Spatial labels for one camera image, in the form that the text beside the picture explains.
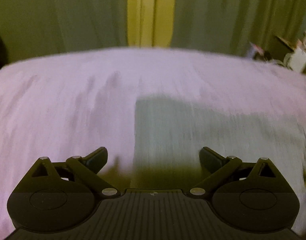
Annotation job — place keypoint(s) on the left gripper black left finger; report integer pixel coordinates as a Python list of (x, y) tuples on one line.
[(55, 197)]

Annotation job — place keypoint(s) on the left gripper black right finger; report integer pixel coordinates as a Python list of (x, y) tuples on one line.
[(250, 197)]

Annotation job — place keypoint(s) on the grey sweat pants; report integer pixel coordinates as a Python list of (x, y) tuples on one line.
[(169, 135)]

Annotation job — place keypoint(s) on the pink plush bed blanket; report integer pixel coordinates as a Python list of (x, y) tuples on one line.
[(71, 104)]

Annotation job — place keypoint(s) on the yellow curtain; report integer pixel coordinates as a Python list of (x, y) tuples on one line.
[(150, 23)]

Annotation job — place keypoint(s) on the dark bedside stand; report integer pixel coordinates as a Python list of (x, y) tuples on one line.
[(278, 48)]

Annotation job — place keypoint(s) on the grey-green curtain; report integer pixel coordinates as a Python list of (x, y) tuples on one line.
[(30, 28)]

